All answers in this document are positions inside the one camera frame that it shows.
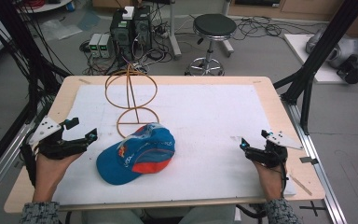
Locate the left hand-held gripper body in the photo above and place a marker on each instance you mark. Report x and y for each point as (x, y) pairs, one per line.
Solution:
(51, 146)

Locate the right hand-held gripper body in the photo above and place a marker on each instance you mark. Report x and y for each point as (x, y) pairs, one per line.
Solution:
(272, 155)

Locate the blue and orange baseball cap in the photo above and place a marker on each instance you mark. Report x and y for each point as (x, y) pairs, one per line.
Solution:
(143, 155)

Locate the person's right hand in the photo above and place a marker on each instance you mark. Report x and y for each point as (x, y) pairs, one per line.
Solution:
(272, 183)

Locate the person's left hand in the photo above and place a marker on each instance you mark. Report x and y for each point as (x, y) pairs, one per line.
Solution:
(48, 174)

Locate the black tape piece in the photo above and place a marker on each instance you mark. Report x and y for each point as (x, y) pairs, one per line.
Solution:
(308, 160)

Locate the thin wooden stick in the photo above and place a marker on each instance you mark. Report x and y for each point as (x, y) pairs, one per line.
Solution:
(301, 186)

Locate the white table mat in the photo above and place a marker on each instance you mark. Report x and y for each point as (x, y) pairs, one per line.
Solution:
(205, 124)

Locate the black tape cross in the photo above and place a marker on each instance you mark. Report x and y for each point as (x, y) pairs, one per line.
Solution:
(313, 208)

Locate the grey power supply unit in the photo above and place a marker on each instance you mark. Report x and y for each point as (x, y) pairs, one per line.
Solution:
(94, 45)
(105, 45)

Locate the white floor platform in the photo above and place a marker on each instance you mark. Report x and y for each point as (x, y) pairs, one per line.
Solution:
(301, 53)

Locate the black computer tower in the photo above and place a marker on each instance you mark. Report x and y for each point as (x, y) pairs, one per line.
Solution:
(142, 28)
(121, 34)

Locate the black device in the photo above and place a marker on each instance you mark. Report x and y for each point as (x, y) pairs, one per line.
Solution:
(352, 71)

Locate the grey rounded device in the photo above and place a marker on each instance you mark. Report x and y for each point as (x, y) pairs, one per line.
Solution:
(345, 49)

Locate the black round stool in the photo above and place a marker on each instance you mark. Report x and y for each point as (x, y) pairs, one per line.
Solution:
(214, 26)

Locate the small white box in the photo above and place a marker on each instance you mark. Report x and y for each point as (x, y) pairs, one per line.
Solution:
(128, 12)

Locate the grey metal stand leg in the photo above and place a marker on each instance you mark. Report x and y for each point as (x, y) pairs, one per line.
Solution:
(174, 34)

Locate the aluminium rail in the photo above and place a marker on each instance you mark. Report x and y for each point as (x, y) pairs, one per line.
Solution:
(317, 161)
(3, 168)

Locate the black metal frame post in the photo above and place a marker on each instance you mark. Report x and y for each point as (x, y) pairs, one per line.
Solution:
(320, 53)
(28, 46)

